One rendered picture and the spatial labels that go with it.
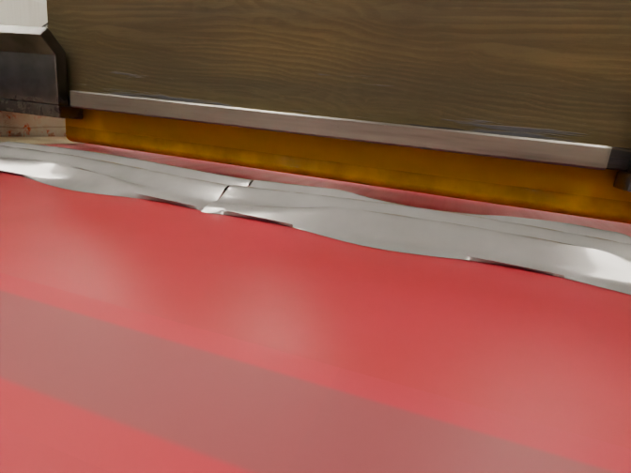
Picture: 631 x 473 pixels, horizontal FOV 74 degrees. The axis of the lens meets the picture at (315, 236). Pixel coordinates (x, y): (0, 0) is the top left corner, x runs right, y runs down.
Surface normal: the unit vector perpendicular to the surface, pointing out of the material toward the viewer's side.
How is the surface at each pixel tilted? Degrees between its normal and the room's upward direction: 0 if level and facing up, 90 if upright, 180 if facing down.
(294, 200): 34
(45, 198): 0
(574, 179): 90
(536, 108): 90
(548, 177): 90
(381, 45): 90
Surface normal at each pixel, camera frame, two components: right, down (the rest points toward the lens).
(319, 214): -0.10, -0.65
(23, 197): 0.11, -0.96
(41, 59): -0.32, 0.22
